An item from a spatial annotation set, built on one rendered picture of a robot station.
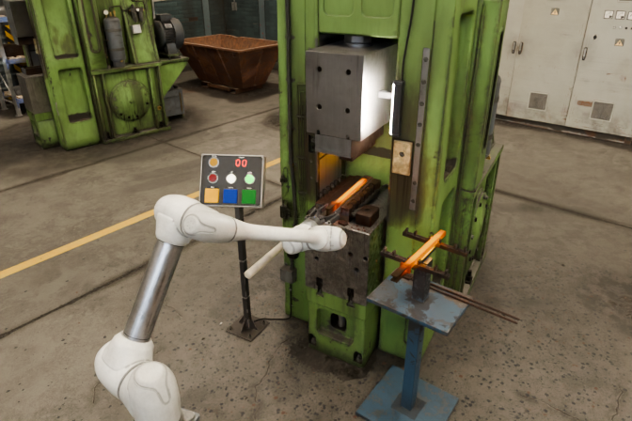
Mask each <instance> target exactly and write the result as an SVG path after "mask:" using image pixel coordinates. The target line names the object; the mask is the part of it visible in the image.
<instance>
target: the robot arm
mask: <svg viewBox="0 0 632 421"><path fill-rule="evenodd" d="M327 206H328V203H326V204H325V205H323V206H322V207H318V209H316V208H315V209H313V211H312V212H311V213H310V214H309V215H307V216H306V220H305V221H304V222H303V223H301V224H300V225H299V226H295V227H294V228H286V227H277V226H259V225H251V224H248V223H245V222H242V221H240V220H237V219H235V218H233V217H231V216H227V215H225V214H222V213H219V212H218V211H216V210H213V209H211V208H209V207H207V206H205V205H203V204H201V203H200V202H198V201H196V200H195V199H193V198H190V197H187V196H184V195H166V196H163V197H162V198H160V199H159V200H158V201H157V203H156V204H155V207H154V217H155V220H156V231H155V234H156V238H157V242H156V243H155V246H154V249H153V252H152V254H151V257H150V261H149V264H148V267H147V270H146V271H145V274H144V277H143V279H142V282H141V285H140V288H139V290H138V292H137V295H136V298H135V300H134V305H133V307H132V310H131V313H130V316H129V318H128V320H127V323H126V325H125V328H124V331H121V332H120V333H118V334H116V335H115V336H114V337H113V339H112V340H111V341H109V342H108V343H106V344H105V345H104V346H102V347H101V349H100V350H99V351H98V353H97V355H96V358H95V363H94V366H95V372H96V374H97V377H98V379H99V380H100V382H101V383H102V384H103V386H104V387H105V388H106V389H107V390H108V391H109V392H110V393H111V394H112V395H114V396H115V397H116V398H118V399H119V400H121V401H122V403H123V404H124V405H125V407H126V408H127V410H128V411H129V413H130V414H131V416H132V417H133V418H134V421H193V420H194V419H195V417H196V416H195V413H194V412H192V411H185V410H182V409H181V399H180V393H179V388H178V385H177V381H176V378H175V376H174V374H173V372H172V371H171V370H170V368H169V367H167V366H166V365H164V364H162V363H160V362H156V361H153V349H154V344H153V342H152V340H151V338H150V337H151V334H152V331H153V329H154V326H155V323H156V321H157V319H158V316H159V313H160V310H161V308H162V305H163V302H164V299H165V297H166V293H167V291H168V288H169V285H170V282H171V280H172V277H173V274H174V272H175V270H176V267H177V264H178V261H179V259H180V256H181V253H182V249H183V247H184V246H186V245H187V244H188V243H189V242H190V241H191V240H192V239H194V240H196V241H200V242H211V243H221V242H236V241H244V240H252V241H272V242H282V246H283V249H284V251H285V252H286V253H288V254H290V255H293V254H297V253H300V252H303V251H307V250H316V251H321V252H328V251H338V250H340V249H341V248H343V247H344V245H345V244H346V240H347V238H346V233H345V232H344V231H343V230H342V229H341V228H339V227H336V226H331V225H332V224H334V223H335V222H336V221H338V220H339V218H340V212H341V206H339V207H338V208H337V209H336V210H335V211H334V213H332V214H330V215H328V216H324V217H320V213H323V212H324V211H326V209H325V208H326V207H327ZM314 215H315V217H313V216H314ZM326 225H328V226H326Z"/></svg>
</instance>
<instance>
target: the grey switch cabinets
mask: <svg viewBox="0 0 632 421"><path fill-rule="evenodd" d="M498 75H499V76H500V78H501V84H500V90H499V100H498V107H497V112H496V119H498V120H503V121H508V122H512V123H518V124H523V125H528V126H533V127H538V128H543V129H548V130H553V131H558V132H563V133H572V134H577V135H583V136H588V137H592V138H597V139H603V140H608V141H612V142H618V143H623V144H627V145H630V144H631V141H632V0H510V2H509V8H508V14H507V20H506V26H505V32H504V39H503V44H502V51H501V57H500V62H499V69H498Z"/></svg>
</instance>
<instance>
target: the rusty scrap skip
mask: <svg viewBox="0 0 632 421"><path fill-rule="evenodd" d="M179 50H180V51H181V53H182V55H183V56H186V57H189V59H188V60H187V61H188V64H189V65H190V66H191V68H192V69H193V71H194V72H195V74H196V75H197V77H198V78H199V80H202V81H203V82H201V84H202V86H204V87H213V88H218V89H222V90H226V91H228V92H229V93H232V94H239V93H243V92H246V91H250V90H254V89H258V88H262V85H264V84H265V82H266V81H267V79H268V77H269V75H270V73H271V71H272V69H273V67H274V65H275V64H276V62H277V59H278V46H277V41H275V40H268V39H253V38H246V37H239V38H237V37H234V36H231V35H223V34H218V35H210V36H204V37H196V38H189V39H184V42H183V46H182V47H181V48H180V49H179ZM221 85H223V86H221Z"/></svg>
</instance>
